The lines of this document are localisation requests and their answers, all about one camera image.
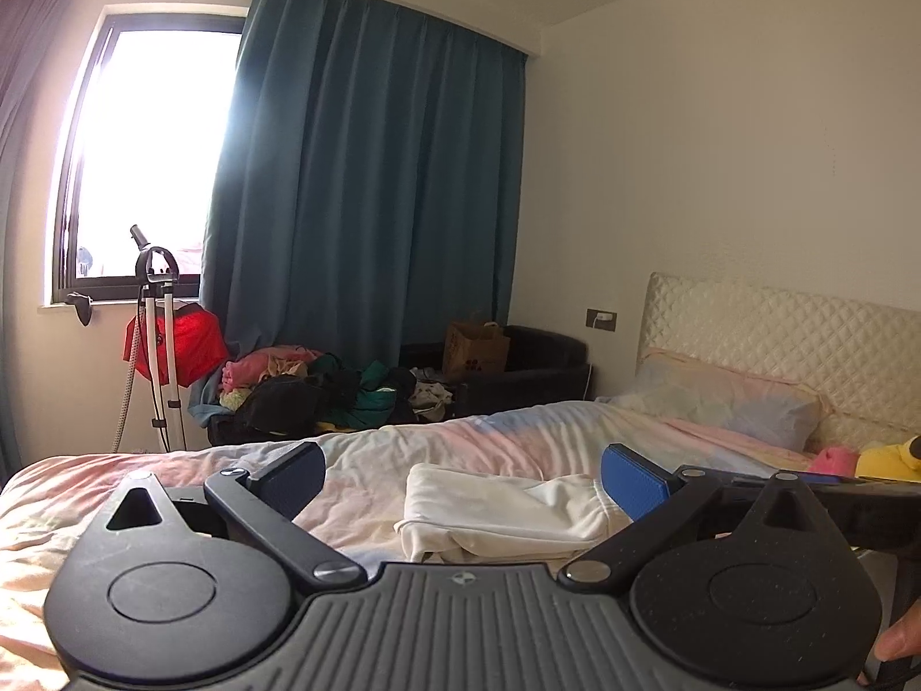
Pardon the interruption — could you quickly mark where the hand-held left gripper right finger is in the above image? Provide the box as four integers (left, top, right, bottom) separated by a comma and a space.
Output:
560, 444, 839, 589

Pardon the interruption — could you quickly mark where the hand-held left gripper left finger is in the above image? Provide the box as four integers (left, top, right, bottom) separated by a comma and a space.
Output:
85, 441, 370, 589

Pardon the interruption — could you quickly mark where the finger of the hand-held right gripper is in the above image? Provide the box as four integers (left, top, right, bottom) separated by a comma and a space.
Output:
701, 465, 859, 503

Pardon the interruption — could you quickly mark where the cream garment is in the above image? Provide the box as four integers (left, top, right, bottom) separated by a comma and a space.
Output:
394, 462, 634, 564

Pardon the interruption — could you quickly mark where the person's right hand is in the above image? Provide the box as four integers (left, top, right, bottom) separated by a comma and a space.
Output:
856, 601, 921, 688

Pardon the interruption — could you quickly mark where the pink plush toy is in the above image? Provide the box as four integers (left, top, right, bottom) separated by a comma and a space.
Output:
812, 446, 863, 480

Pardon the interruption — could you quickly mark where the black cloth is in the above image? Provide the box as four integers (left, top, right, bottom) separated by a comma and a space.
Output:
234, 370, 361, 436

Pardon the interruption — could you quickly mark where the blue cloth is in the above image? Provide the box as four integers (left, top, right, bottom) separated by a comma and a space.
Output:
188, 367, 238, 426

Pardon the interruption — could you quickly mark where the green cloth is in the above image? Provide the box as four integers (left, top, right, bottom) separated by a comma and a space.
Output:
356, 360, 400, 426

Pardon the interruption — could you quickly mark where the pastel pillow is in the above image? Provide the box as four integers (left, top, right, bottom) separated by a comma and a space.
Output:
597, 349, 832, 454

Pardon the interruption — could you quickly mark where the dark sofa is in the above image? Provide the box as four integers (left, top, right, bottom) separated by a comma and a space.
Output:
399, 324, 595, 422

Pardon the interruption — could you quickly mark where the cream quilted headboard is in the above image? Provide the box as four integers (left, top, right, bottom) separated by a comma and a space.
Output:
637, 272, 921, 462

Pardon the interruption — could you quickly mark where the white patterned cloth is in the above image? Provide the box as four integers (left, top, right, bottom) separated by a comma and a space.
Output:
409, 367, 456, 422

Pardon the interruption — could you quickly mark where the red bag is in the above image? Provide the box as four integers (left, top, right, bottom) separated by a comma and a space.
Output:
122, 302, 230, 386

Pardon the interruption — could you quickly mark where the bed with pastel blanket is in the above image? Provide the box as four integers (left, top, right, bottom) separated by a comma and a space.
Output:
0, 399, 921, 691

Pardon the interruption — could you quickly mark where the garment steamer stand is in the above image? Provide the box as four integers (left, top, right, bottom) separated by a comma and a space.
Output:
115, 225, 189, 453

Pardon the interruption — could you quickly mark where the brown paper bag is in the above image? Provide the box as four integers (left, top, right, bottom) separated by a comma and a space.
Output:
442, 321, 511, 377

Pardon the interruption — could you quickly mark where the wide teal curtain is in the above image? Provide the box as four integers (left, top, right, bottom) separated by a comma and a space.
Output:
197, 0, 530, 375

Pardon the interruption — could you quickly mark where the dark framed window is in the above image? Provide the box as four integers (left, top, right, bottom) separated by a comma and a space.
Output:
52, 6, 249, 307

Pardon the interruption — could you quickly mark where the narrow teal curtain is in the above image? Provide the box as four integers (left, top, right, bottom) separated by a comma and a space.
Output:
0, 0, 80, 469

